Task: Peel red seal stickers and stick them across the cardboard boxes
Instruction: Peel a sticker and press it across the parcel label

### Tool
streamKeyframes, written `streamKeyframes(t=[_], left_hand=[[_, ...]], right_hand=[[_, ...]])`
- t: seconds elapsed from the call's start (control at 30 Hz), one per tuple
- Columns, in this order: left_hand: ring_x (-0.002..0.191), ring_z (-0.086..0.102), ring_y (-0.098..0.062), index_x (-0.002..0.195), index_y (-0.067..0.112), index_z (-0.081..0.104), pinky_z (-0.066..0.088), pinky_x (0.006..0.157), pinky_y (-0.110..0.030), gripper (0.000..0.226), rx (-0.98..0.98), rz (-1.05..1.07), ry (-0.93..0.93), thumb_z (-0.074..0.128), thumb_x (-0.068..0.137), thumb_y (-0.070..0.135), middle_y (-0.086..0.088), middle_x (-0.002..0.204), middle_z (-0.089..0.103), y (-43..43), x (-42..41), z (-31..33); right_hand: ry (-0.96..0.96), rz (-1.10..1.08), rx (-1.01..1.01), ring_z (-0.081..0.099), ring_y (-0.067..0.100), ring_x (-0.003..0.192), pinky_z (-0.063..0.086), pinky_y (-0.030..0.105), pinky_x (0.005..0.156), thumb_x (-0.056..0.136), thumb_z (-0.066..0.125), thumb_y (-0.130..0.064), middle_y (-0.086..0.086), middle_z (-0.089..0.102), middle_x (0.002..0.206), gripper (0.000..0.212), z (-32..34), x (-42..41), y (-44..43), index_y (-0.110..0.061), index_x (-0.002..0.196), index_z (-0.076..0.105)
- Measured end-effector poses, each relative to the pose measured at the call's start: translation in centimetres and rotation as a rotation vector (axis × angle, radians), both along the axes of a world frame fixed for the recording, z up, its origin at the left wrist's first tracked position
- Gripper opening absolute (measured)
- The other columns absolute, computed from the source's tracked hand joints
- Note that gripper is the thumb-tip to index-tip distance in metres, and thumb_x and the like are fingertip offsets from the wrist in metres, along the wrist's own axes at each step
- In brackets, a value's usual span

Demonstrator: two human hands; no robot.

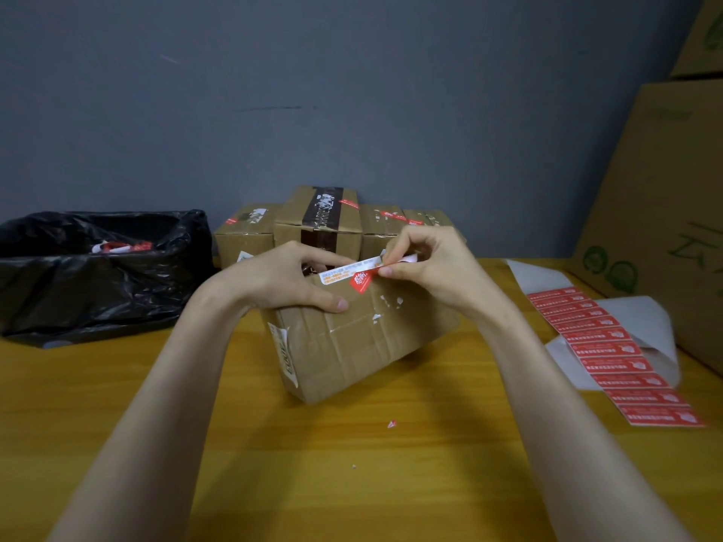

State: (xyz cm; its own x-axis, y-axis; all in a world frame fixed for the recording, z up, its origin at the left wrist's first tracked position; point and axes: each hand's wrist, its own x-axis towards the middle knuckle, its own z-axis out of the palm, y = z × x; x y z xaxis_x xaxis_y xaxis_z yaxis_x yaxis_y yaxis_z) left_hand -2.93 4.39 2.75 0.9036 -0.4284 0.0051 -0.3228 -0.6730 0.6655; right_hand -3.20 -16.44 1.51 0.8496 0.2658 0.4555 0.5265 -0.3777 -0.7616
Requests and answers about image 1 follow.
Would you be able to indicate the person's left hand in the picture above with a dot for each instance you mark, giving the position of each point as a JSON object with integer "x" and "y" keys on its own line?
{"x": 277, "y": 276}

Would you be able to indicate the person's right hand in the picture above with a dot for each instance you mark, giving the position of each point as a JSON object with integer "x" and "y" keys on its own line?
{"x": 446, "y": 270}

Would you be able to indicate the white printed price label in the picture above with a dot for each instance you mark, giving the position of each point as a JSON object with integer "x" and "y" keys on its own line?
{"x": 244, "y": 256}

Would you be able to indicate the small brown cardboard box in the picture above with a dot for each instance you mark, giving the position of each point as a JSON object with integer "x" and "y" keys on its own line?
{"x": 375, "y": 237}
{"x": 438, "y": 217}
{"x": 245, "y": 237}

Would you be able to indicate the box with black tape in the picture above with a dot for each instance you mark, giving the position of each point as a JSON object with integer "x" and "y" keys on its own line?
{"x": 291, "y": 220}

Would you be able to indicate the white end label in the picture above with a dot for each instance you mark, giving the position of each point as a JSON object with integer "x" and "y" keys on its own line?
{"x": 283, "y": 355}

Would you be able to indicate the long brown cardboard box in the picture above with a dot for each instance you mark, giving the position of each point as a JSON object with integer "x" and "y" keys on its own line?
{"x": 350, "y": 349}

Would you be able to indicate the red sticker label strip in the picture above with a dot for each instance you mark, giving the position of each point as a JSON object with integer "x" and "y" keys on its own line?
{"x": 610, "y": 349}

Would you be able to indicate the person's left forearm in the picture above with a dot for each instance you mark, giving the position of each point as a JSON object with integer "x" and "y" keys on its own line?
{"x": 152, "y": 423}

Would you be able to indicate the person's right forearm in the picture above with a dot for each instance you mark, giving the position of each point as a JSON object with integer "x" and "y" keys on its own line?
{"x": 576, "y": 440}

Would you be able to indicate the black plastic trash bag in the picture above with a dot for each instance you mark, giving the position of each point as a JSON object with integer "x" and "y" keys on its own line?
{"x": 96, "y": 299}

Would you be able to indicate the white backing paper strip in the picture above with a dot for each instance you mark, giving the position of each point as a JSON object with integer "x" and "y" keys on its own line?
{"x": 638, "y": 318}

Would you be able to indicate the large green printed carton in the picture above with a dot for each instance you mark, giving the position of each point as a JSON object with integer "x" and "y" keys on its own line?
{"x": 661, "y": 208}
{"x": 703, "y": 39}

